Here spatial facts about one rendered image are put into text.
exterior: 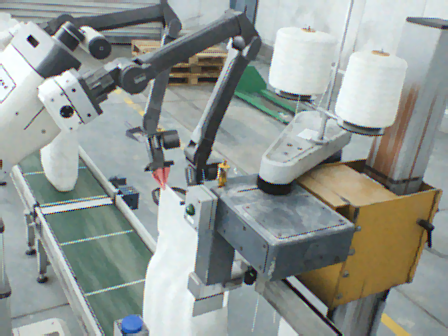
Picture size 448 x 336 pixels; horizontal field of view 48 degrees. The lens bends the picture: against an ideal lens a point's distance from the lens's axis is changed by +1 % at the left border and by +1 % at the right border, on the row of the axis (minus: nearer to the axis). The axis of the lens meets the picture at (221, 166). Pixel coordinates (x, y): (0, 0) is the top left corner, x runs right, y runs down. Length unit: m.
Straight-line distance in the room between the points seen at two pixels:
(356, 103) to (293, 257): 0.38
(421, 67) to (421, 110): 0.11
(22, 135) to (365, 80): 0.94
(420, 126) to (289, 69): 0.37
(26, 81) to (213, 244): 0.68
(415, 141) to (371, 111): 0.25
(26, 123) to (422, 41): 1.06
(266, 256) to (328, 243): 0.16
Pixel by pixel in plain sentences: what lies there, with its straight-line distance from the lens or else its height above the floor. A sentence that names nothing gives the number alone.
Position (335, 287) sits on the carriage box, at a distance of 1.38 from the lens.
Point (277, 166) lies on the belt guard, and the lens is 1.21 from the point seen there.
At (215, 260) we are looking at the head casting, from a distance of 1.30.
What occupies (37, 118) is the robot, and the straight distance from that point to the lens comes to 1.51.
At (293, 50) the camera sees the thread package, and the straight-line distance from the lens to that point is 1.37.
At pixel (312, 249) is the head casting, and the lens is 1.12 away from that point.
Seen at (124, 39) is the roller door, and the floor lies 0.09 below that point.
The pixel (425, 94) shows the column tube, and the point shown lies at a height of 1.59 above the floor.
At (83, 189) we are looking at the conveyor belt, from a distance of 3.22.
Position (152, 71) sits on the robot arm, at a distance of 1.39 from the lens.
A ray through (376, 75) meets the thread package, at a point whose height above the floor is 1.65.
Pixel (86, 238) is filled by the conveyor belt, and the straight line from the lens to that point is 2.75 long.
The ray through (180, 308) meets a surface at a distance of 1.73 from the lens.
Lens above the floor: 1.89
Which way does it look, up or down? 24 degrees down
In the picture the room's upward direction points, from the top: 8 degrees clockwise
